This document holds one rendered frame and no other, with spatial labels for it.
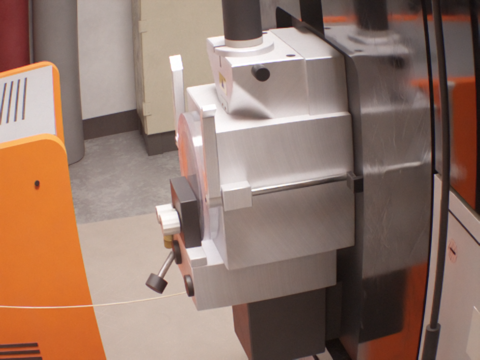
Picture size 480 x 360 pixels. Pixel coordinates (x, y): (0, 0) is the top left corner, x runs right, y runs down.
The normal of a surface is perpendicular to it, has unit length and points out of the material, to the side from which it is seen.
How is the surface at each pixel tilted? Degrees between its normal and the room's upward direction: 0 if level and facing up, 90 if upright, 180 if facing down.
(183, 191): 0
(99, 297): 0
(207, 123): 90
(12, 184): 90
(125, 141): 0
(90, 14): 90
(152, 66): 90
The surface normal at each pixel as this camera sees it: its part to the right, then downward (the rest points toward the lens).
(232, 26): -0.48, 0.39
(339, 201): 0.24, 0.38
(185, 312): -0.07, -0.91
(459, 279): -0.97, 0.15
